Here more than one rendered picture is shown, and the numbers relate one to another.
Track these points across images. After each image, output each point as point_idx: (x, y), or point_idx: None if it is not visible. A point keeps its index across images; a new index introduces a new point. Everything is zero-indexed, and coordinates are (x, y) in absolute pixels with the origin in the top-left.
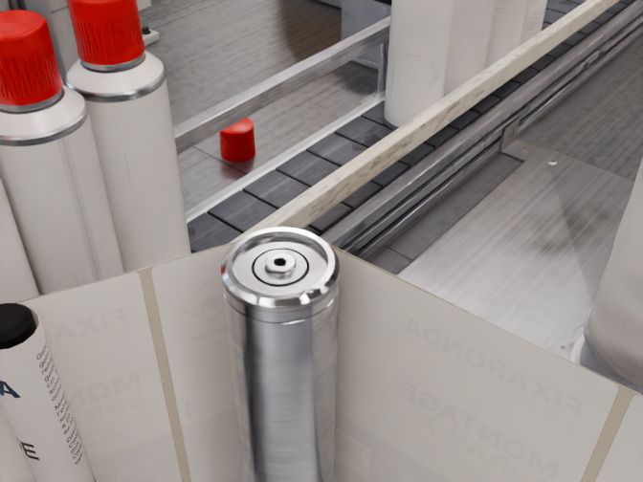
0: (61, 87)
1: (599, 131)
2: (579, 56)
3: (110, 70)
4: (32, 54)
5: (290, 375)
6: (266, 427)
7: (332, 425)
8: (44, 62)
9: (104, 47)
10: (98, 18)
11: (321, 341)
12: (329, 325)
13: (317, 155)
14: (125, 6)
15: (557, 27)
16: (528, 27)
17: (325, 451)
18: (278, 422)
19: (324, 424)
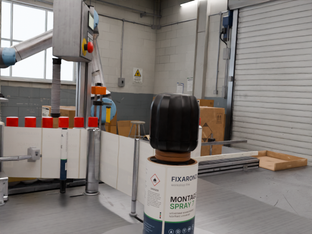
0: (83, 126)
1: (209, 180)
2: (210, 165)
3: (91, 127)
4: (80, 120)
5: (91, 141)
6: (88, 151)
7: (97, 156)
8: (81, 122)
9: (91, 124)
10: (91, 120)
11: (95, 138)
12: (97, 136)
13: None
14: (95, 119)
15: (201, 156)
16: (195, 156)
17: (95, 160)
18: (89, 150)
19: (95, 153)
